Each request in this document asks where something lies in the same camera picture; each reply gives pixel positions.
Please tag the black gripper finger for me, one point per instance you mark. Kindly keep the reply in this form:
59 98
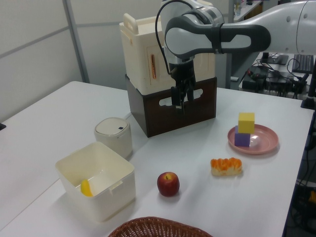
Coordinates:
191 92
175 96

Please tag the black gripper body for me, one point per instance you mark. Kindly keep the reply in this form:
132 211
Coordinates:
182 71

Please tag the yellow foam cube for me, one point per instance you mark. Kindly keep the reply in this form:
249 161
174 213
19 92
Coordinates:
246 122

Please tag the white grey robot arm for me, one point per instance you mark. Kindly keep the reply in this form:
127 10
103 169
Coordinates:
234 37

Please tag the purple foam cube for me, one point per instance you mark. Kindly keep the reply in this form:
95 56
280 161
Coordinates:
242 139

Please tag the dark brown wooden crate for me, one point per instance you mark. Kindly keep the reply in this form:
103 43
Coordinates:
158 118

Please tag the small grey block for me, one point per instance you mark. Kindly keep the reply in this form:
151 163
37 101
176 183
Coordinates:
234 79

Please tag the black electronics box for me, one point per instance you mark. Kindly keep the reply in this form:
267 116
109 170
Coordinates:
255 79

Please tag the small white lidded bin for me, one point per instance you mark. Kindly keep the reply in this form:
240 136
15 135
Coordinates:
116 138

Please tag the orange topped bread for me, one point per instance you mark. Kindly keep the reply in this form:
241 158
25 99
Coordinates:
225 167

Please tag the pink plastic plate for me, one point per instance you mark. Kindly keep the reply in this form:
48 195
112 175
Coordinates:
264 142

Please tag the red apple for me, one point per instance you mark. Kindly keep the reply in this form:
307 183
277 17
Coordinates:
168 184

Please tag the black flat device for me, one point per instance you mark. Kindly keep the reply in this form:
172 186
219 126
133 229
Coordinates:
275 59

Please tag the black keyboard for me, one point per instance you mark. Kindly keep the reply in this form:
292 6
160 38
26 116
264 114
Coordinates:
303 63

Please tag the black stand pole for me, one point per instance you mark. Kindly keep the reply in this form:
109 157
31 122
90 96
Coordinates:
311 91

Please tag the open white plastic box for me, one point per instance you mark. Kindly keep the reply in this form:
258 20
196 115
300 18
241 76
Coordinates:
103 197

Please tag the yellow banana piece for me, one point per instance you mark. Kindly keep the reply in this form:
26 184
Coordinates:
86 189

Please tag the brown wicker basket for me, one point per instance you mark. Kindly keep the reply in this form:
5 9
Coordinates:
158 228

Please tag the grey partition post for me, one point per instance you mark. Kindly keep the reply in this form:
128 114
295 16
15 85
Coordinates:
77 42

